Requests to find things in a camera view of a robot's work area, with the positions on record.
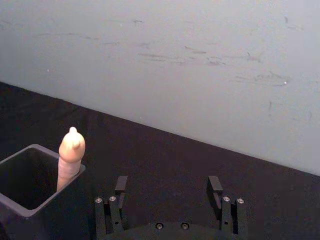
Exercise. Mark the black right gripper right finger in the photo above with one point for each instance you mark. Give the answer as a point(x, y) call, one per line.
point(231, 215)

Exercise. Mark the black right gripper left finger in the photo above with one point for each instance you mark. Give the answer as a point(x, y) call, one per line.
point(112, 215)

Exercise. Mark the pale peach rounded stick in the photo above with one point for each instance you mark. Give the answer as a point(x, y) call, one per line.
point(71, 155)

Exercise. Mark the black table cloth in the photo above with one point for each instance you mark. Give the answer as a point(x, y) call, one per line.
point(175, 162)

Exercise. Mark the black square open container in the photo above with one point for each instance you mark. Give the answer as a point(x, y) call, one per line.
point(25, 180)

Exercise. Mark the pale grey wall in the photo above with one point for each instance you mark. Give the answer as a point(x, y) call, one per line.
point(150, 62)

